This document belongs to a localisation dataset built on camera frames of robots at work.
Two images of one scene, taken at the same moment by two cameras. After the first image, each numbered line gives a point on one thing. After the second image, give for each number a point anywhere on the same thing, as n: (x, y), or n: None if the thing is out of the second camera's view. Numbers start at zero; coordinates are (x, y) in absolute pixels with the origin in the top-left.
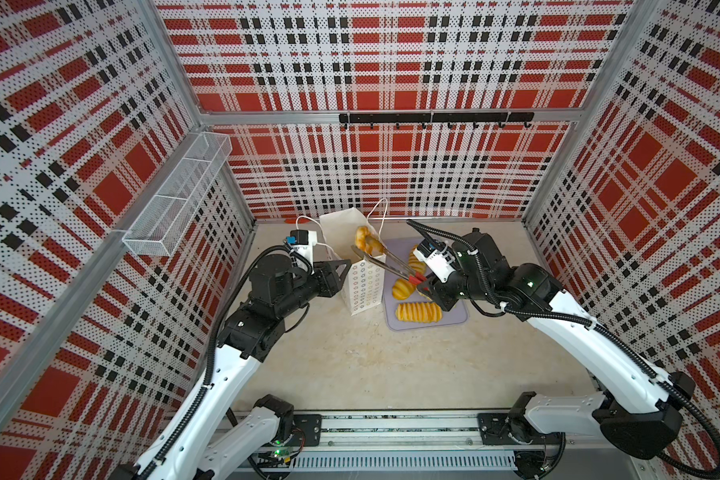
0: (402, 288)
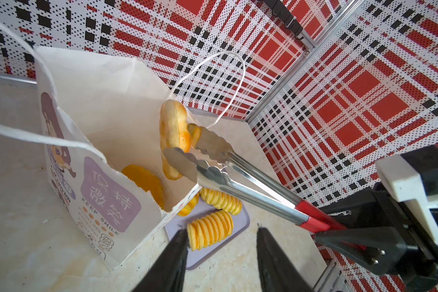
0: (188, 207)
